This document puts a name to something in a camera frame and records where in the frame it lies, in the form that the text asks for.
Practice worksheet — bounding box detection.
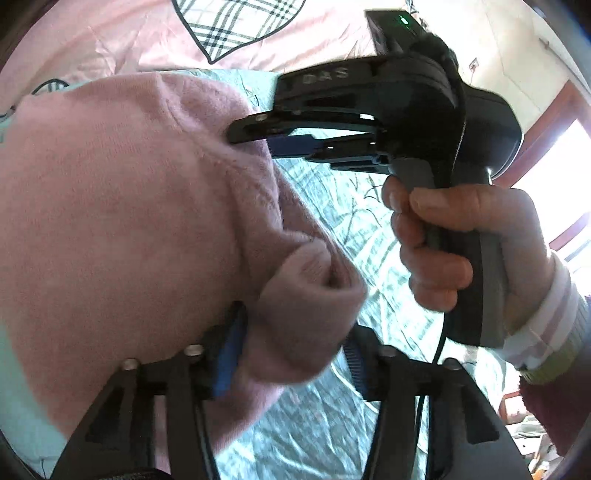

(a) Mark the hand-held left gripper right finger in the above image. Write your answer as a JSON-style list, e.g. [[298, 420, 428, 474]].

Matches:
[[344, 325, 532, 480]]

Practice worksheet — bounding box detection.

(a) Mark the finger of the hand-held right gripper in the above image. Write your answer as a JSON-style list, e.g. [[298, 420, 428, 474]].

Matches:
[[226, 111, 385, 144], [267, 134, 394, 176]]

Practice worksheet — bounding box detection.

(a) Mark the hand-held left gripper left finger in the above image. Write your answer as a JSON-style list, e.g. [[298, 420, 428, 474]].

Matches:
[[51, 302, 248, 480]]

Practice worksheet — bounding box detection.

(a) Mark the pink knit sweater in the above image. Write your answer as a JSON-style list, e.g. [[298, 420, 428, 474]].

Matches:
[[0, 74, 370, 476]]

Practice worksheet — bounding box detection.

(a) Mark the person's right forearm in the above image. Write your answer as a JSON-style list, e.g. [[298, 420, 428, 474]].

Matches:
[[501, 251, 591, 460]]

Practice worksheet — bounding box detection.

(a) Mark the person's right hand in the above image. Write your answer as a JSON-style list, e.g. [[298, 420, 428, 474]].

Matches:
[[381, 175, 557, 334]]

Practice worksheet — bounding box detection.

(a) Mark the teal floral bedsheet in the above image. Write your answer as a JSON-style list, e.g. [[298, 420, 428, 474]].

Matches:
[[0, 67, 522, 480]]

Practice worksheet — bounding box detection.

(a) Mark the pink quilt with plaid hearts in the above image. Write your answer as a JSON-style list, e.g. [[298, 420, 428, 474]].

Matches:
[[0, 0, 416, 121]]

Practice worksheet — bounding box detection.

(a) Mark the red window frame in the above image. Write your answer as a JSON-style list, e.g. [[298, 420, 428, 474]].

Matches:
[[501, 76, 591, 261]]

